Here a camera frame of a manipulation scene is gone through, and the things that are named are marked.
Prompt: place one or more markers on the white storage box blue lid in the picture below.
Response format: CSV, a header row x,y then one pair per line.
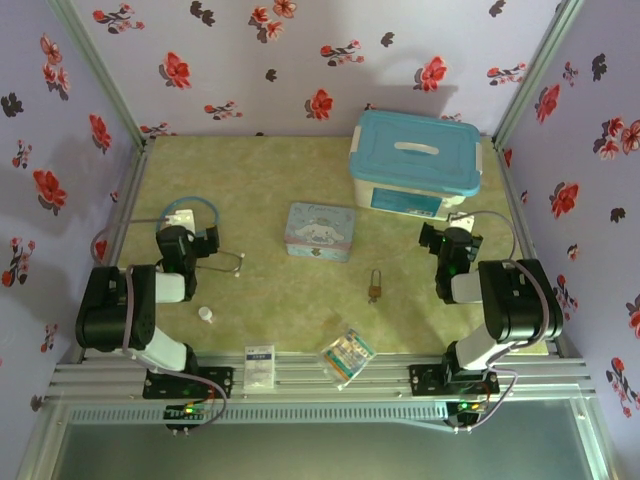
x,y
415,155

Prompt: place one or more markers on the blue stethoscope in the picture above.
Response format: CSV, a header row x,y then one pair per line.
x,y
231,260

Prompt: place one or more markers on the blue cartoon dog tin box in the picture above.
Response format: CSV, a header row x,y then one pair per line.
x,y
320,231

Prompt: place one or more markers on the white flat packet blue label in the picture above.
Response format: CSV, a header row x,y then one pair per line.
x,y
260,367

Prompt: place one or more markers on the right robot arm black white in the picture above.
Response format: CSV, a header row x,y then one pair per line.
x,y
520,305

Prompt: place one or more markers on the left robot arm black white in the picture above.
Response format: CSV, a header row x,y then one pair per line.
x,y
107,310

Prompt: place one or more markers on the aluminium side frame rail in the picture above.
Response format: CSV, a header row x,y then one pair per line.
x,y
120,230
520,220

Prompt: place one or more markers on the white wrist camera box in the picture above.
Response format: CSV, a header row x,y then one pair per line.
x,y
180,219
460,221

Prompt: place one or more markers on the aluminium front frame rail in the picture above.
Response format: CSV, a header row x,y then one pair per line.
x,y
300,380

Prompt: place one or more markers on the small brass padlock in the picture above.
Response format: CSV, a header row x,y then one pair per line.
x,y
375,286

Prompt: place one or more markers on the aluminium frame post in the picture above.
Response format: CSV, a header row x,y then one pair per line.
x,y
540,70
100,70

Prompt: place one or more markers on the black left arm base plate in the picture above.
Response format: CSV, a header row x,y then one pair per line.
x,y
165,387

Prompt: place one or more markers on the clear plastic bag printed packets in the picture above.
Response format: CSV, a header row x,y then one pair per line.
x,y
347,357

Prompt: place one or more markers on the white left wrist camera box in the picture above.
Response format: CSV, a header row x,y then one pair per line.
x,y
180,219

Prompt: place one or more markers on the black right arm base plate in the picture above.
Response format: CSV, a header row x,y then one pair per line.
x,y
425,380

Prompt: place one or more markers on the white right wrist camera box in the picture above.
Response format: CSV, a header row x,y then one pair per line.
x,y
460,221

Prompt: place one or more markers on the small white bottle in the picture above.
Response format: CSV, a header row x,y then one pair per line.
x,y
205,313

